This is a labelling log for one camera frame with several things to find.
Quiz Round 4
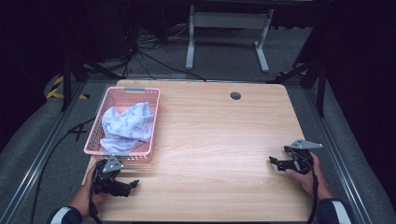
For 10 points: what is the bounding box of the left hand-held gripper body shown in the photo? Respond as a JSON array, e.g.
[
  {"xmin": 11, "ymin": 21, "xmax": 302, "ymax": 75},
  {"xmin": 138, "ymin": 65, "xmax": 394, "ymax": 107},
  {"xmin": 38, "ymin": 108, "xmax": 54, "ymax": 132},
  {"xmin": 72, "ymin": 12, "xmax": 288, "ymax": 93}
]
[{"xmin": 91, "ymin": 156, "xmax": 127, "ymax": 197}]

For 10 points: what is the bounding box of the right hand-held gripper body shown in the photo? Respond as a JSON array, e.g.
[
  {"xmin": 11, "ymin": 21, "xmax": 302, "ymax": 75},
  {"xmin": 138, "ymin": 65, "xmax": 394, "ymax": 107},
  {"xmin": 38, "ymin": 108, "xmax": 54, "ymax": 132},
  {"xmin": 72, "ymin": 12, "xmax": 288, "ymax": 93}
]
[{"xmin": 283, "ymin": 138, "xmax": 323, "ymax": 175}]

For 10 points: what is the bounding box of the white printed towel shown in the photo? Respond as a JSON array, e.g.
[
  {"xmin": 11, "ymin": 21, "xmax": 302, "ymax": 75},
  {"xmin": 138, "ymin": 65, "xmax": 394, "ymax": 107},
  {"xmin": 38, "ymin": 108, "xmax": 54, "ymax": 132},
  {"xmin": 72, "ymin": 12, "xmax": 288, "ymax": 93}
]
[{"xmin": 99, "ymin": 101, "xmax": 155, "ymax": 154}]

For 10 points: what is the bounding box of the pink plastic basket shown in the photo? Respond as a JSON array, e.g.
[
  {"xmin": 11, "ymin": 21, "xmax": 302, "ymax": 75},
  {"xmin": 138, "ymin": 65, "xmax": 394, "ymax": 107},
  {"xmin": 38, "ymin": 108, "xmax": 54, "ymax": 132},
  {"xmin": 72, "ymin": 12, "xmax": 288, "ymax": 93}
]
[{"xmin": 83, "ymin": 86, "xmax": 162, "ymax": 164}]

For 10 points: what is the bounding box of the person's right hand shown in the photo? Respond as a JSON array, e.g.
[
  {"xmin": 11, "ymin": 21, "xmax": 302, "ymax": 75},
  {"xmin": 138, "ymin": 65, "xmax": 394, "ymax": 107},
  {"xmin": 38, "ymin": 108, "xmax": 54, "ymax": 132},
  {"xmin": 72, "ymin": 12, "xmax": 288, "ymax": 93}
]
[{"xmin": 284, "ymin": 152, "xmax": 334, "ymax": 201}]

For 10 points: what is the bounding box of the person's left hand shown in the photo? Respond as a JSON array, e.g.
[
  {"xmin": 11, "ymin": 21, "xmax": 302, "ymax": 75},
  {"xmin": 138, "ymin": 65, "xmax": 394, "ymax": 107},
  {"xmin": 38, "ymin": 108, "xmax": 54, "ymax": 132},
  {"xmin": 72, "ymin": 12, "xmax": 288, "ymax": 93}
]
[{"xmin": 68, "ymin": 167, "xmax": 109, "ymax": 217}]

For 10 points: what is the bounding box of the black metal stand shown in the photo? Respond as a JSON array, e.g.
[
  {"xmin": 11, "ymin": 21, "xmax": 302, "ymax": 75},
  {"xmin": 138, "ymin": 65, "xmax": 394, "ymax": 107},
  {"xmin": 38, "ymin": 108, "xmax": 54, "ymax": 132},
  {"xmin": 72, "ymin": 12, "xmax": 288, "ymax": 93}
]
[
  {"xmin": 266, "ymin": 58, "xmax": 329, "ymax": 119},
  {"xmin": 60, "ymin": 51, "xmax": 123, "ymax": 113}
]

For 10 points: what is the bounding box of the yellow black floor tape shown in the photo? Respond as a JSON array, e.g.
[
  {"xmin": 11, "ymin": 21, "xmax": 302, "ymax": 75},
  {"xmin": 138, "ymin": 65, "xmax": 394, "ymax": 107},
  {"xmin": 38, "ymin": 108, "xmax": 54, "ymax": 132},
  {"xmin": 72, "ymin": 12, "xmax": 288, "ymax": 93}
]
[{"xmin": 45, "ymin": 75, "xmax": 91, "ymax": 101}]

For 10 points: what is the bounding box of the left hand-held gripper cable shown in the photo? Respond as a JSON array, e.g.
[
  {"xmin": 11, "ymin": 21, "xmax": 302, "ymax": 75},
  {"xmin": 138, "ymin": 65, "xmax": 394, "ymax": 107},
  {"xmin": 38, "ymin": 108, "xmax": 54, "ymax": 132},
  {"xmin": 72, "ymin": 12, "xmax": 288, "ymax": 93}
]
[{"xmin": 88, "ymin": 161, "xmax": 103, "ymax": 224}]

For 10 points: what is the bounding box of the hand-held gripper cable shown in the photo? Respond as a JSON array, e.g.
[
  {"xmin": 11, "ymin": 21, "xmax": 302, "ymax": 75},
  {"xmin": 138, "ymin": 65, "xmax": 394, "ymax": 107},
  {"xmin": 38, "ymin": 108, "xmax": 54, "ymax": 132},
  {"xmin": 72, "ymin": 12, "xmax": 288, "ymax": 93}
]
[
  {"xmin": 287, "ymin": 147, "xmax": 319, "ymax": 224},
  {"xmin": 88, "ymin": 161, "xmax": 103, "ymax": 224}
]

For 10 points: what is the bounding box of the aluminium floor rail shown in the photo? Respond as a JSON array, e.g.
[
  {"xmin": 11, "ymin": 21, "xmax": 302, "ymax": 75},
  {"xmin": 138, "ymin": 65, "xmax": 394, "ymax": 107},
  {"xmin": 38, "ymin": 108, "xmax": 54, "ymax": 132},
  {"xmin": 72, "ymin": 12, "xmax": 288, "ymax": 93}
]
[
  {"xmin": 0, "ymin": 81, "xmax": 87, "ymax": 224},
  {"xmin": 303, "ymin": 88, "xmax": 374, "ymax": 224}
]

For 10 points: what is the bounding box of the right hand-held gripper cable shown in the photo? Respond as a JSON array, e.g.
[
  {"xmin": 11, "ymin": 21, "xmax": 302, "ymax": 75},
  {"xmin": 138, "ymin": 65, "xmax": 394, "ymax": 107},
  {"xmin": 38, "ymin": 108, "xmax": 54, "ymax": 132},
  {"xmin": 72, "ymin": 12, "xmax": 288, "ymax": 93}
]
[{"xmin": 287, "ymin": 147, "xmax": 319, "ymax": 224}]

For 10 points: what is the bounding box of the black floor cable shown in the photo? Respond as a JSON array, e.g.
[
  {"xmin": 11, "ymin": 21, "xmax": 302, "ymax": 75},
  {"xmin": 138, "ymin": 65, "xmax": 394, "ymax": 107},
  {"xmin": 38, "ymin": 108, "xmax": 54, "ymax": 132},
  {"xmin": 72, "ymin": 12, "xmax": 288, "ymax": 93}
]
[{"xmin": 29, "ymin": 117, "xmax": 96, "ymax": 224}]

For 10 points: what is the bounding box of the bundle of black cables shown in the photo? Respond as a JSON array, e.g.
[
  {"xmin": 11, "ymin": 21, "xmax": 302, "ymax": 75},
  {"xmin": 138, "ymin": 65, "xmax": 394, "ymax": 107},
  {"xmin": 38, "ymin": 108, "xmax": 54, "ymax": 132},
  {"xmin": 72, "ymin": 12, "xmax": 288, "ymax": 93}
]
[{"xmin": 123, "ymin": 23, "xmax": 208, "ymax": 83}]

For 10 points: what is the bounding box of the grey metal table frame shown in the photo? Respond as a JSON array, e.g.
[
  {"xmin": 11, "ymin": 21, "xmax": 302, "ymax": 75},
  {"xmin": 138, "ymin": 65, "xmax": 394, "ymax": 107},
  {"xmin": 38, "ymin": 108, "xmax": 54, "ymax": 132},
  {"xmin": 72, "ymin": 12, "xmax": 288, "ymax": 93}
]
[{"xmin": 185, "ymin": 4, "xmax": 276, "ymax": 74}]

